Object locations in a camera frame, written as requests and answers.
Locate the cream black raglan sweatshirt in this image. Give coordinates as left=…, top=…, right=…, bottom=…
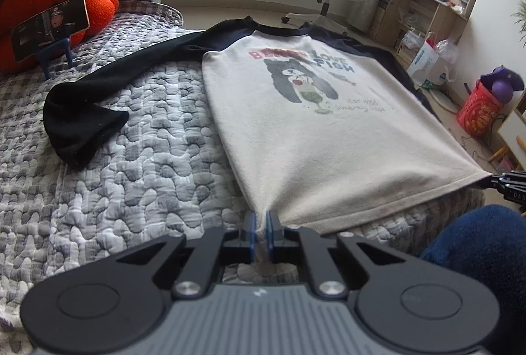
left=43, top=18, right=487, bottom=234

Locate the blue trouser leg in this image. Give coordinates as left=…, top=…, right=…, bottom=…
left=421, top=204, right=526, bottom=354

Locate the grey checked quilted bedcover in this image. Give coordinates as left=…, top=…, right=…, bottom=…
left=1, top=2, right=485, bottom=354

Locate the purple plush toy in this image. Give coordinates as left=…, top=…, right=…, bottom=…
left=480, top=65, right=525, bottom=105

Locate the blue stool phone stand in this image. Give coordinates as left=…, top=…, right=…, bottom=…
left=36, top=38, right=74, bottom=80

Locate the smartphone playing video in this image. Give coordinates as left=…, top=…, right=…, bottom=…
left=11, top=0, right=90, bottom=62

